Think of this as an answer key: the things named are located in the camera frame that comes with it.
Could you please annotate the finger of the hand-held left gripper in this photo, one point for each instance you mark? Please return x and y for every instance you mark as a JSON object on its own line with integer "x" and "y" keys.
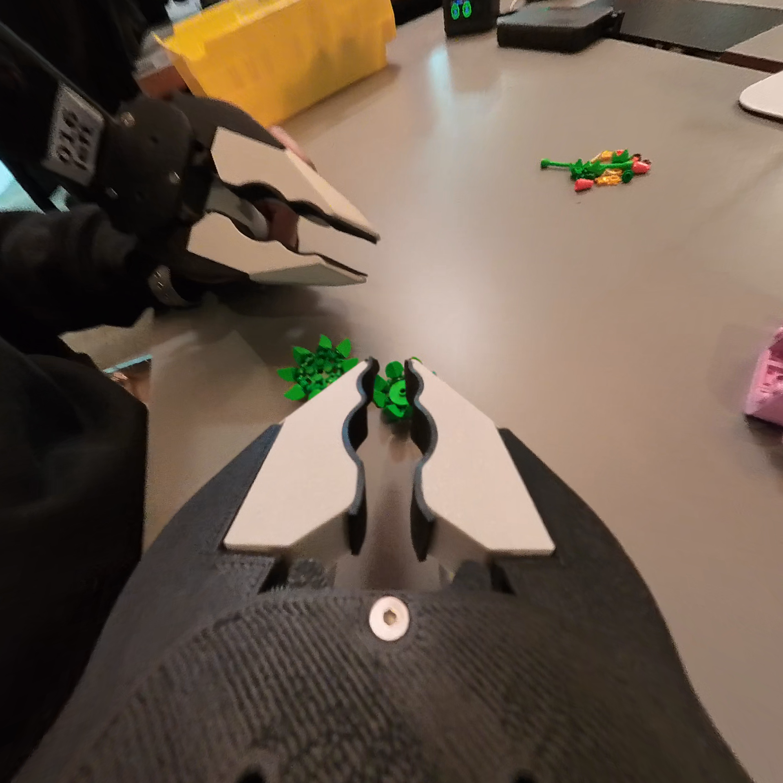
{"x": 257, "y": 260}
{"x": 275, "y": 171}

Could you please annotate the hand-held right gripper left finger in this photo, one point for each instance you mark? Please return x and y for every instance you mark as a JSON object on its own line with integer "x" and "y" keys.
{"x": 300, "y": 489}

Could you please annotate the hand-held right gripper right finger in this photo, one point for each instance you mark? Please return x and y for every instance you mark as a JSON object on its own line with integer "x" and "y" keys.
{"x": 477, "y": 489}

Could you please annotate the large green brick leaf rosette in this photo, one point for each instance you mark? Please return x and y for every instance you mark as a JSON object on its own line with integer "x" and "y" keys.
{"x": 315, "y": 370}

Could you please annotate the small green brick leaf rosette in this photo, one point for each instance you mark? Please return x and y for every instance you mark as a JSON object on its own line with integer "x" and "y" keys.
{"x": 397, "y": 394}

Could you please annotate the person's left hand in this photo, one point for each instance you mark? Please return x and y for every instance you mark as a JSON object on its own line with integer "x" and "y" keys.
{"x": 281, "y": 223}

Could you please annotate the grey wrist watch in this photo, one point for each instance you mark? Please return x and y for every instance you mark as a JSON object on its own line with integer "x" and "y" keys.
{"x": 168, "y": 287}

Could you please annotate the yellow plastic bin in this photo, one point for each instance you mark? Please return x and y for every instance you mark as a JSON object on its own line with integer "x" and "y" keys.
{"x": 275, "y": 55}

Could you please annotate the person's black clad torso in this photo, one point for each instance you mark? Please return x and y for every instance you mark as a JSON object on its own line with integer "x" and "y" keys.
{"x": 61, "y": 489}

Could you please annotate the black device with green display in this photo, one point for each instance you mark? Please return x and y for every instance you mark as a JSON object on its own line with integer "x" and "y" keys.
{"x": 477, "y": 24}

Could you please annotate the green toy brick stem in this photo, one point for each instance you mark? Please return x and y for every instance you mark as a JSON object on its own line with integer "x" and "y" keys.
{"x": 553, "y": 164}

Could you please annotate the pink toy brick pot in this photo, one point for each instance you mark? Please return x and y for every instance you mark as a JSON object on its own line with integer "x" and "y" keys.
{"x": 768, "y": 385}

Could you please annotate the black power brick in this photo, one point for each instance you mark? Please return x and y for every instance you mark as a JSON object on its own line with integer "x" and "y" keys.
{"x": 550, "y": 30}

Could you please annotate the pile of small flower bricks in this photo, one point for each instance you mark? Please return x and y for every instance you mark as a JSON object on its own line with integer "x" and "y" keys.
{"x": 602, "y": 174}

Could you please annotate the white book stand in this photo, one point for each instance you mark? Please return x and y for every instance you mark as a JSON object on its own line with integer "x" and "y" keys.
{"x": 764, "y": 98}

